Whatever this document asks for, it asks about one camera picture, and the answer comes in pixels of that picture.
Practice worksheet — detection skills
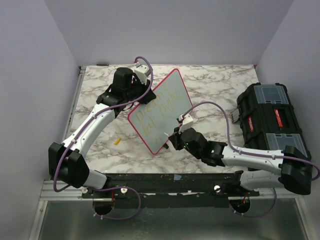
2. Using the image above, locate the pink framed whiteboard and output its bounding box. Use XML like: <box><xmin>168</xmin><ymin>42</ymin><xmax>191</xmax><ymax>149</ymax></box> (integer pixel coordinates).
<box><xmin>127</xmin><ymin>68</ymin><xmax>193</xmax><ymax>155</ymax></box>

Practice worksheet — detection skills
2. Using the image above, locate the yellow marker cap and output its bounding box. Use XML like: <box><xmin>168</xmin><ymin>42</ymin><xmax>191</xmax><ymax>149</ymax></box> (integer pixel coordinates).
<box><xmin>114</xmin><ymin>137</ymin><xmax>122</xmax><ymax>146</ymax></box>

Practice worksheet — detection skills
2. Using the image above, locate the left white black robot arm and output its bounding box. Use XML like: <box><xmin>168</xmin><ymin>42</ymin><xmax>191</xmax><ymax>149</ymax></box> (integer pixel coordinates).
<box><xmin>48</xmin><ymin>62</ymin><xmax>156</xmax><ymax>198</ymax></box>

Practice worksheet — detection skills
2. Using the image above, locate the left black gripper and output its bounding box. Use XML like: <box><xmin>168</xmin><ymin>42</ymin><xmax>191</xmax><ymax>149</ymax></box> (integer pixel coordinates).
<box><xmin>125</xmin><ymin>77</ymin><xmax>156</xmax><ymax>105</ymax></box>

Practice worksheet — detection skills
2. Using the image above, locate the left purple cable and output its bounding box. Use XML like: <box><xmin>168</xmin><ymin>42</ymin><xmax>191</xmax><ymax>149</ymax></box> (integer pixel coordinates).
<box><xmin>53</xmin><ymin>56</ymin><xmax>153</xmax><ymax>221</ymax></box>

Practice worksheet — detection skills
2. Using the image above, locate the small black wall clip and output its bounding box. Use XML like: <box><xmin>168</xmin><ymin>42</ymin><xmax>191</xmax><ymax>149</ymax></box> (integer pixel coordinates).
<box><xmin>96</xmin><ymin>63</ymin><xmax>109</xmax><ymax>66</ymax></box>

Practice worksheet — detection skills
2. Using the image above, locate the black plastic toolbox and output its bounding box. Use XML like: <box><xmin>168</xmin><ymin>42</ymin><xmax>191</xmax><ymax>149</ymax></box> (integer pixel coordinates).
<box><xmin>235</xmin><ymin>83</ymin><xmax>312</xmax><ymax>160</ymax></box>

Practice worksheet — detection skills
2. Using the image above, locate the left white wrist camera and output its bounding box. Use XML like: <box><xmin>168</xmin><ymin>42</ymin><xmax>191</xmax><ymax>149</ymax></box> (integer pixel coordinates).
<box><xmin>133</xmin><ymin>61</ymin><xmax>151</xmax><ymax>85</ymax></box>

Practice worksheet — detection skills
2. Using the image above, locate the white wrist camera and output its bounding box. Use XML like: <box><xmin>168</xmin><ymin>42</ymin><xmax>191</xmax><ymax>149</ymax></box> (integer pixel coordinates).
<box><xmin>133</xmin><ymin>61</ymin><xmax>151</xmax><ymax>85</ymax></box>
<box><xmin>177</xmin><ymin>114</ymin><xmax>194</xmax><ymax>134</ymax></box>

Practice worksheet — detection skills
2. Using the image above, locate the purple cable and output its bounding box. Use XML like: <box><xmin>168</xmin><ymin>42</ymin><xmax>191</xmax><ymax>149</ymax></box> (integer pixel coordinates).
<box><xmin>53</xmin><ymin>56</ymin><xmax>153</xmax><ymax>221</ymax></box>
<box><xmin>181</xmin><ymin>101</ymin><xmax>320</xmax><ymax>218</ymax></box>

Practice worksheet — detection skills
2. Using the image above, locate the aluminium rail frame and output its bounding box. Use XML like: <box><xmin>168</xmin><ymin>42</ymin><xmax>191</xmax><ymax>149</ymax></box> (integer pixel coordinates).
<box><xmin>27</xmin><ymin>66</ymin><xmax>87</xmax><ymax>240</ymax></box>

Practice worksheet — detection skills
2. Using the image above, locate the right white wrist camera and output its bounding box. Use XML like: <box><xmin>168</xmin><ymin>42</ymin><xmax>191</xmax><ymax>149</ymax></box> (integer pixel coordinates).
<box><xmin>177</xmin><ymin>114</ymin><xmax>194</xmax><ymax>134</ymax></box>

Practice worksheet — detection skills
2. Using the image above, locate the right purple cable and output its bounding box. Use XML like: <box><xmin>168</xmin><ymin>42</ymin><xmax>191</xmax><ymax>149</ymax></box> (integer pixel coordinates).
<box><xmin>181</xmin><ymin>101</ymin><xmax>320</xmax><ymax>218</ymax></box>

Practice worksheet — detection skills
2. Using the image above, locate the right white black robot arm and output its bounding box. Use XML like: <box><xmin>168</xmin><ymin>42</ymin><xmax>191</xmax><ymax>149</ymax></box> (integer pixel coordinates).
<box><xmin>168</xmin><ymin>127</ymin><xmax>312</xmax><ymax>196</ymax></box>

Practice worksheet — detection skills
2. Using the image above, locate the black base frame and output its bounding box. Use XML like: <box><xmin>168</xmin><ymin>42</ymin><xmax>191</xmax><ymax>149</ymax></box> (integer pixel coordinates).
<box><xmin>79</xmin><ymin>171</ymin><xmax>259</xmax><ymax>209</ymax></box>

